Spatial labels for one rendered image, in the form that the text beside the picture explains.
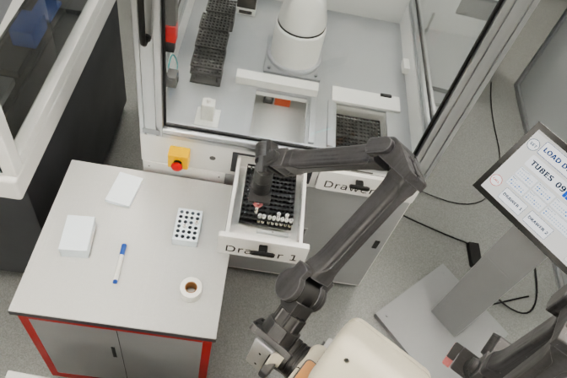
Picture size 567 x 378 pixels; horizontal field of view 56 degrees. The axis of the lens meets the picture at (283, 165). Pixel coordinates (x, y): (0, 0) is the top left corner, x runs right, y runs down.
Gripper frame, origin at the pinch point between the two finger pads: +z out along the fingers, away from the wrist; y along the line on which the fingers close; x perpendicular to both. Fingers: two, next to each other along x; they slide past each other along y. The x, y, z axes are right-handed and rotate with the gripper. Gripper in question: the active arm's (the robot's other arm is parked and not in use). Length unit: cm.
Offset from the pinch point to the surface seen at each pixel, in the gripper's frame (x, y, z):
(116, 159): 78, 77, 98
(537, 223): -94, 10, -1
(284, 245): -10.4, -10.4, 4.7
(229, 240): 7.1, -10.9, 6.3
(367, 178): -37.2, 21.9, 6.0
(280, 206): -7.8, 5.8, 8.2
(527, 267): -104, 8, 25
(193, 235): 19.3, -5.5, 17.2
